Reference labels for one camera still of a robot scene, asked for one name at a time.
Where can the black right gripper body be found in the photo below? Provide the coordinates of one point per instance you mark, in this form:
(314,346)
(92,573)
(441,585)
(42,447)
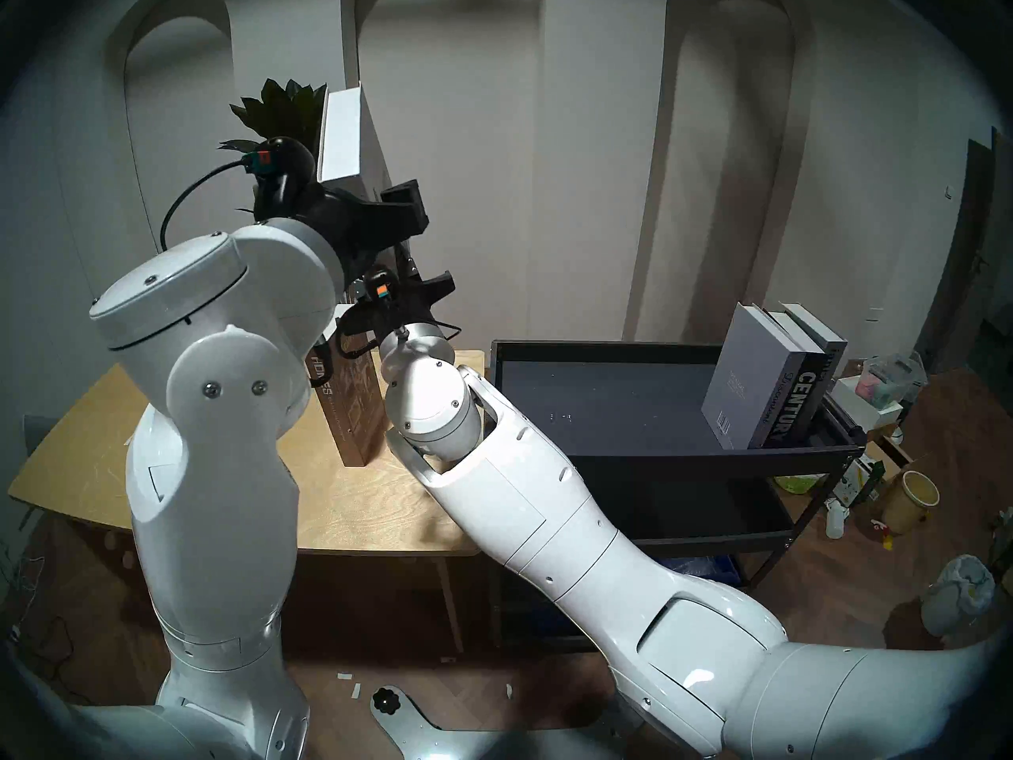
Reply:
(392,315)

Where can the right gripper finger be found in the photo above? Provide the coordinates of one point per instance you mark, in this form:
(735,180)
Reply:
(437,286)

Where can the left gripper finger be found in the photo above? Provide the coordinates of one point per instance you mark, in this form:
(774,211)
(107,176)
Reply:
(405,210)

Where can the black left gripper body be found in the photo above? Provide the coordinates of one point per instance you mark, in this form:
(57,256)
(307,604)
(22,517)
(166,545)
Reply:
(360,232)

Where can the white Statue of Liberty book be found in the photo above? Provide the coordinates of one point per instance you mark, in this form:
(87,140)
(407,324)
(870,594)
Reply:
(340,133)

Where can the grey Discontent book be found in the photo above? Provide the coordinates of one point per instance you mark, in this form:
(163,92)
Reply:
(744,378)

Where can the black CENTURY book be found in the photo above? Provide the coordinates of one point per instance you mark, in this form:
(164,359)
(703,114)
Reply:
(803,402)

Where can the grey iaura book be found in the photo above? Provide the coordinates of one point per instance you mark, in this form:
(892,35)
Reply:
(827,343)

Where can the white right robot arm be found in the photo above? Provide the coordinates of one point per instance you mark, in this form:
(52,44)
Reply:
(554,529)

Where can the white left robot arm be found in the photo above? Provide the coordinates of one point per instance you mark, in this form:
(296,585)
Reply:
(214,465)

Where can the black three-tier shelf cart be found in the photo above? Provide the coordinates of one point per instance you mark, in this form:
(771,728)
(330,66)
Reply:
(633,394)

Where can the brown HOMES book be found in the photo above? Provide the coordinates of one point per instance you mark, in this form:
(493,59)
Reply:
(352,418)

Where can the dark green leafy plant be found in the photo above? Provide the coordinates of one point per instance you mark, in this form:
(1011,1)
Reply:
(277,113)

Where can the light wooden table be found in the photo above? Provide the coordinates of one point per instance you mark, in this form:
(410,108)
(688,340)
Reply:
(79,457)

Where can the black star knob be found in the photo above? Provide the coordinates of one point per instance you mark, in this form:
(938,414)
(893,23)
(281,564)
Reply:
(384,697)

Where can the white box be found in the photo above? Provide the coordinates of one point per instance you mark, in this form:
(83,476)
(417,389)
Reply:
(859,406)

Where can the small white bottle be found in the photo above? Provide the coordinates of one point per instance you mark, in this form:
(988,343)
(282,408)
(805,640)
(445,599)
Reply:
(836,522)

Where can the clear plastic storage box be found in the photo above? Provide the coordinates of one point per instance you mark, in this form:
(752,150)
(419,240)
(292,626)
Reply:
(894,378)

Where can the brown cardboard box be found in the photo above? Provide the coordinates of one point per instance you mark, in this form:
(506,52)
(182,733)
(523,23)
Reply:
(890,450)

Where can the yellow bucket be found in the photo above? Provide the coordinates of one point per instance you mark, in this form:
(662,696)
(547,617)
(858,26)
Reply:
(908,505)

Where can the dark door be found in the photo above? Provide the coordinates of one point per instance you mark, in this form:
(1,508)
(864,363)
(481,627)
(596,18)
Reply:
(961,260)

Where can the white bin with bag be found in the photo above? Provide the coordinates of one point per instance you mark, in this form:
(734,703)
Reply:
(957,596)

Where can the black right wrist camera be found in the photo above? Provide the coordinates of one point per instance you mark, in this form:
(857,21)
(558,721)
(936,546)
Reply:
(380,285)

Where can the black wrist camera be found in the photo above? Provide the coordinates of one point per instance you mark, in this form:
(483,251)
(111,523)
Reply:
(380,285)
(285,169)

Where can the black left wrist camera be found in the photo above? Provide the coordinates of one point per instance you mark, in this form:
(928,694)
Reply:
(285,169)

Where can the grey metal robot base plate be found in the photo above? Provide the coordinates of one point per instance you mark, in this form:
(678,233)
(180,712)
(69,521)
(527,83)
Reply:
(459,742)

